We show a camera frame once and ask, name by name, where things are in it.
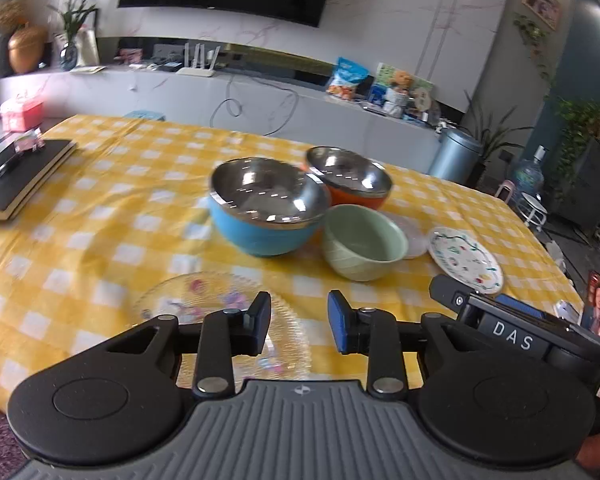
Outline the white painted plate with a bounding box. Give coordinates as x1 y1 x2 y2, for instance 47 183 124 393
427 226 504 295

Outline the clear glass plate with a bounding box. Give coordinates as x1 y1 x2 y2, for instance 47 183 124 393
131 272 311 387

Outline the small pink floral plate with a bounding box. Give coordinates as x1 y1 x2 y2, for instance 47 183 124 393
381 210 428 259

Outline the green ceramic bowl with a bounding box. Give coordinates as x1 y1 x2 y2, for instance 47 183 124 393
322 204 408 283

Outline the blue steel bowl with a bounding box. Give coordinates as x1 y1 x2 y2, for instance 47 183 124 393
209 157 332 257

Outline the orange steel bowl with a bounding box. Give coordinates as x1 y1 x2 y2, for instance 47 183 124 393
303 146 393 209

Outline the smartphone on stand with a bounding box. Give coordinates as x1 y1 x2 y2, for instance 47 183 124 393
580 271 600 337

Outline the white round stool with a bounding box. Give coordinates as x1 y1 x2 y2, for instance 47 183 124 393
516 192 547 232

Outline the water jug with pump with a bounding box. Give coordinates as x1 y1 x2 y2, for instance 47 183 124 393
510 145 546 196

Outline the hanging ivy plant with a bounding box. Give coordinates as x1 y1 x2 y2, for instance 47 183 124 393
552 98 600 188

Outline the grey metal trash bin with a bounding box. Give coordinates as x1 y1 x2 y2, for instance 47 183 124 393
428 128 483 184

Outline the potted floor plant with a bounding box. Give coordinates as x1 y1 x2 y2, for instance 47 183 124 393
460 91 533 188

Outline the black notebook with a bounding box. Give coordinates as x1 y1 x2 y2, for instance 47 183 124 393
0 140 76 221

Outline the blue plastic stool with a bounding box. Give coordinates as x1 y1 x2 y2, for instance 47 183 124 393
124 110 166 122

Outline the pink storage box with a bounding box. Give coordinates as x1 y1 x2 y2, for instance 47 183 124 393
0 98 44 133

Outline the teddy bear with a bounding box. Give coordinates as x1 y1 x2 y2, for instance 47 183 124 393
382 70 413 118

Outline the white wifi router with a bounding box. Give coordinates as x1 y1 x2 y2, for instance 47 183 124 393
178 42 221 78

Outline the white tv console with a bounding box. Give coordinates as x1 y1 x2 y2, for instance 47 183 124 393
0 67 440 172

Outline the copper round vase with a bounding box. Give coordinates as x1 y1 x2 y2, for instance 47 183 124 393
8 25 47 75

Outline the blue snack bag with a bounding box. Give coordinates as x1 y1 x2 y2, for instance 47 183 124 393
326 56 370 101

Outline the blue vase with plant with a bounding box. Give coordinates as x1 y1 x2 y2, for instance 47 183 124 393
47 0 98 72

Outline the wall picture frame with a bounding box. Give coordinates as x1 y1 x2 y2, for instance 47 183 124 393
522 0 562 30

